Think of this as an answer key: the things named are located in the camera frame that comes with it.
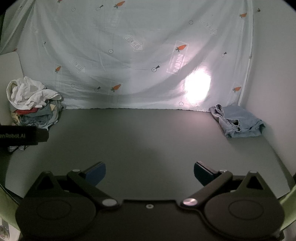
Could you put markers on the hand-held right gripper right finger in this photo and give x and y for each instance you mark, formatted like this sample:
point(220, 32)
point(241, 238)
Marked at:
point(201, 173)

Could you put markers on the light green frame piece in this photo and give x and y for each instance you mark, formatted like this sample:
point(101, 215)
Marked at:
point(289, 204)
point(7, 208)

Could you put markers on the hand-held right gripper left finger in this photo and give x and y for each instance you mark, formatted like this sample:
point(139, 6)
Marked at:
point(96, 173)

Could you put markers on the pile of mixed clothes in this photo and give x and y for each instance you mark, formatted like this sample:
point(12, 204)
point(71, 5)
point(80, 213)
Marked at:
point(39, 118)

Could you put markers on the folded blue denim shorts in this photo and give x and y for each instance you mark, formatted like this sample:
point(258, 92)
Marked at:
point(240, 122)

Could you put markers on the carrot printed pale sheet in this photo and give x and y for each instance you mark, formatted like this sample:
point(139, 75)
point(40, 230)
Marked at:
point(129, 58)

